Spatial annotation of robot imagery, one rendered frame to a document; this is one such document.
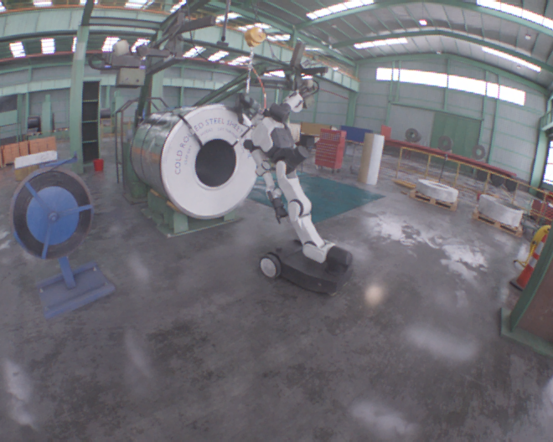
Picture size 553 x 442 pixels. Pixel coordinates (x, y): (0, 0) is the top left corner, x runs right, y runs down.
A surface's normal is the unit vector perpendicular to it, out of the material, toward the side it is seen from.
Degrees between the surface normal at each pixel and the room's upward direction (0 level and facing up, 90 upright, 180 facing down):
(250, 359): 0
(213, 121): 90
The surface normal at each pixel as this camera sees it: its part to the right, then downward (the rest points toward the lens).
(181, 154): 0.70, 0.33
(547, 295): -0.70, 0.20
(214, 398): 0.09, -0.92
